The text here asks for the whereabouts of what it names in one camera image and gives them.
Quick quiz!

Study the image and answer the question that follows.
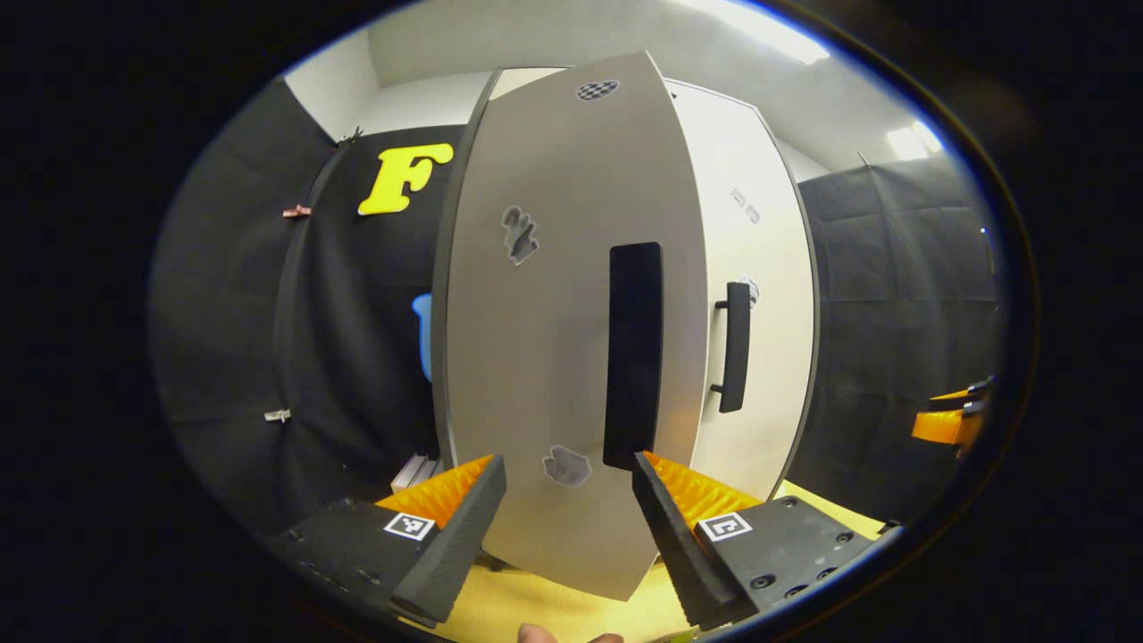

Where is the black backdrop cloth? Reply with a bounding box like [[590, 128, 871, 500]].
[[147, 76, 470, 537], [786, 154, 1005, 528]]

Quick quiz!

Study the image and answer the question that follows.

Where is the long ceiling light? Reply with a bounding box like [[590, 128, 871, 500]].
[[679, 0, 831, 65]]

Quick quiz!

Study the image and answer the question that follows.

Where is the white cabinet door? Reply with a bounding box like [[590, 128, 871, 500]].
[[431, 50, 711, 602], [665, 79, 818, 501]]

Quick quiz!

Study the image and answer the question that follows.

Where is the small ceiling light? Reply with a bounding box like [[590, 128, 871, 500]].
[[886, 121, 943, 162]]

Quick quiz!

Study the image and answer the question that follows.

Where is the small light box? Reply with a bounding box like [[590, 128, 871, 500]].
[[390, 451, 443, 494]]

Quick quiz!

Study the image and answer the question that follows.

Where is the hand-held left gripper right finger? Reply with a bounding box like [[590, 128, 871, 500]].
[[631, 450, 880, 630]]

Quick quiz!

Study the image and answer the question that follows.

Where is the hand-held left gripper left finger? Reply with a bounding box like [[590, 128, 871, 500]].
[[268, 454, 508, 628]]

